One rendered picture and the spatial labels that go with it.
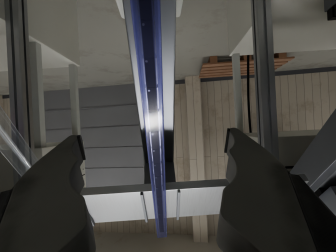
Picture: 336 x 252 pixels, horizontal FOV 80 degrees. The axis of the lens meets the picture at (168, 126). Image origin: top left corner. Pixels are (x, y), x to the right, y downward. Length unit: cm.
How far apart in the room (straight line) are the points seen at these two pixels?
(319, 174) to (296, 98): 416
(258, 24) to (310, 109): 412
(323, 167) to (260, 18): 41
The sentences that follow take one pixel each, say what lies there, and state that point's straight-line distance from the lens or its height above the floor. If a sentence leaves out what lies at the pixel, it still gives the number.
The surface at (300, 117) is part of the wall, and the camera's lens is 464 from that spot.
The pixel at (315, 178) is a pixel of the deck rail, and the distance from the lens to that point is 51.
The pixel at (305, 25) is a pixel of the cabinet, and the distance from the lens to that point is 92.
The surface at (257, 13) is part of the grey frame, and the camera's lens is 67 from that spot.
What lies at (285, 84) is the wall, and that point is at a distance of 460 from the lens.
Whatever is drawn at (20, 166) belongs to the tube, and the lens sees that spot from 20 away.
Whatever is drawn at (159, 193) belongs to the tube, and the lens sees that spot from 22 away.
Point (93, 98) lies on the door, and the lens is 482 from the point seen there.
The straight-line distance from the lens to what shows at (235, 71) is 104.
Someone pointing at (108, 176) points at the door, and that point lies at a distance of 477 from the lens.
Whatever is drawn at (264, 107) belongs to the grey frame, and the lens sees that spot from 61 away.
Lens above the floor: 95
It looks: level
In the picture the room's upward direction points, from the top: 177 degrees clockwise
